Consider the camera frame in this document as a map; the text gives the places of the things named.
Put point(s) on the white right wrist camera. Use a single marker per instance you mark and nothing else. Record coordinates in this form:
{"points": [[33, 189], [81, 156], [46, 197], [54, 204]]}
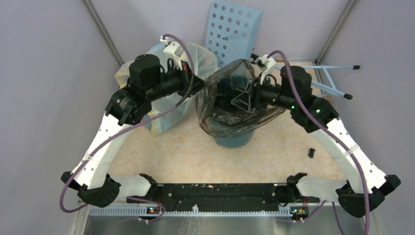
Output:
{"points": [[267, 65]]}

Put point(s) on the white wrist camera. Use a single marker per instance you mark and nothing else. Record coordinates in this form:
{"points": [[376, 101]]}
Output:
{"points": [[173, 49], [267, 65]]}

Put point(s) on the dark grey trash bag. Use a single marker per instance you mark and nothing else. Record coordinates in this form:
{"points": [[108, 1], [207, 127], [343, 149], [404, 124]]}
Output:
{"points": [[245, 122]]}

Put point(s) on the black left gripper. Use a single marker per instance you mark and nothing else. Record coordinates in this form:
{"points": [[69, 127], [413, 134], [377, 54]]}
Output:
{"points": [[185, 75]]}

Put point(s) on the small black clip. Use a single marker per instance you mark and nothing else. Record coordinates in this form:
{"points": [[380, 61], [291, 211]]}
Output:
{"points": [[311, 152]]}

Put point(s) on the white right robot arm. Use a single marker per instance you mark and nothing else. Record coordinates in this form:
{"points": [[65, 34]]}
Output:
{"points": [[365, 186]]}

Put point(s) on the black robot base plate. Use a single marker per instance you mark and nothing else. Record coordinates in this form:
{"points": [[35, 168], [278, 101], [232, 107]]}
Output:
{"points": [[243, 197]]}

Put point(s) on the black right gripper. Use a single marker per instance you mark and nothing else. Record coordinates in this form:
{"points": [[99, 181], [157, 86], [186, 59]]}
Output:
{"points": [[251, 94]]}

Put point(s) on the teal plastic trash bin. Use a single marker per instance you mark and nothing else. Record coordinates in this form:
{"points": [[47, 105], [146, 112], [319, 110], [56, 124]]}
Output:
{"points": [[231, 139]]}

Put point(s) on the white toothed cable rail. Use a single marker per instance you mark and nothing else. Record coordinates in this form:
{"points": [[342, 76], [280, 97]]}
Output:
{"points": [[144, 211]]}

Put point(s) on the light blue folding stand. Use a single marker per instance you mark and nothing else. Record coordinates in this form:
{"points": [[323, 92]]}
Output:
{"points": [[326, 83]]}

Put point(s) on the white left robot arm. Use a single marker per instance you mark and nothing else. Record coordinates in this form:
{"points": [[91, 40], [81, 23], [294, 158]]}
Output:
{"points": [[147, 82]]}

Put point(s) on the light blue perforated panel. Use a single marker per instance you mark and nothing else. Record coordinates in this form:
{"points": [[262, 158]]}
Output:
{"points": [[232, 31]]}

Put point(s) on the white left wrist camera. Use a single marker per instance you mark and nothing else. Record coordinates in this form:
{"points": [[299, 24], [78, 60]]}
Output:
{"points": [[173, 49]]}

